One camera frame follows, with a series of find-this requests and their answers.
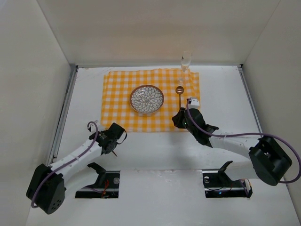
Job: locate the copper spoon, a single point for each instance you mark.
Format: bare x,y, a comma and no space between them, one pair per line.
179,90

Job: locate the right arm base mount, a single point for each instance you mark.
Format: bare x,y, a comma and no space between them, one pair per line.
217,184

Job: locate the yellow white checkered cloth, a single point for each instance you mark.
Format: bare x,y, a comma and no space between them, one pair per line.
118,85

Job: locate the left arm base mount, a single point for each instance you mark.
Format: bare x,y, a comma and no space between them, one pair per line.
106,185

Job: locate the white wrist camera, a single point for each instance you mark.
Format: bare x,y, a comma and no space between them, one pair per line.
193,103
93,126

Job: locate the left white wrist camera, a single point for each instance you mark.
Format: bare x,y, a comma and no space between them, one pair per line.
93,126

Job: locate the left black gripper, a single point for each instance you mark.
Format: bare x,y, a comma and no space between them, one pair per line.
110,147

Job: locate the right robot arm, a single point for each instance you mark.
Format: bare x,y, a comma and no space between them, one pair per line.
269,161

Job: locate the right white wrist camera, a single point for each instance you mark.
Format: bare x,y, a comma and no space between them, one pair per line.
193,103

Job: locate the patterned ceramic plate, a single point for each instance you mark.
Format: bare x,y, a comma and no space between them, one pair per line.
146,99

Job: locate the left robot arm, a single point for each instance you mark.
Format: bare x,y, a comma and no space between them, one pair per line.
50,184

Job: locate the clear champagne flute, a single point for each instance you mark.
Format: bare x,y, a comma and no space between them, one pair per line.
185,63

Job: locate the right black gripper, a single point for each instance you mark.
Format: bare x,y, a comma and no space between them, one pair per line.
179,119

